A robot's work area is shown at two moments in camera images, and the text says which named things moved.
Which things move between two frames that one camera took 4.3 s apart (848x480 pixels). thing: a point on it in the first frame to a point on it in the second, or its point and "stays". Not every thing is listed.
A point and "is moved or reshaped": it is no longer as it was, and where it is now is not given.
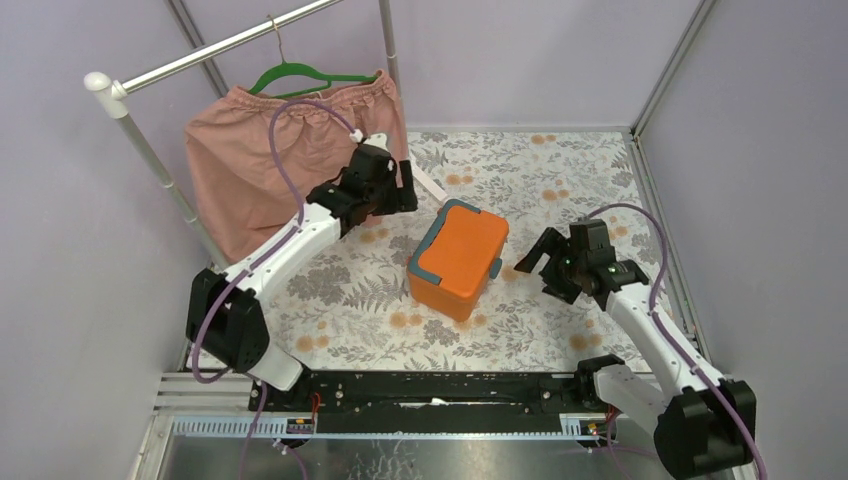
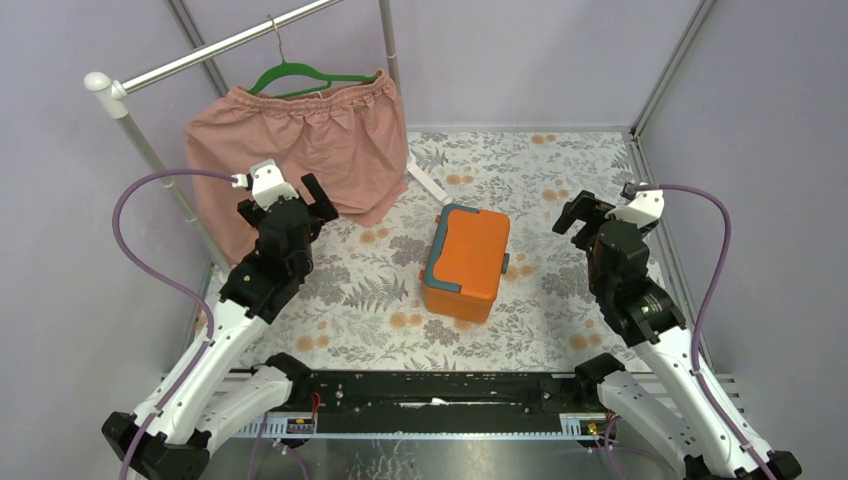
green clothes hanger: (284, 66) stays
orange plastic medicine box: (453, 259) is moved or reshaped
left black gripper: (389, 183) to (291, 206)
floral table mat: (352, 312) stays
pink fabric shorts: (243, 200) stays
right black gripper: (554, 245) to (585, 207)
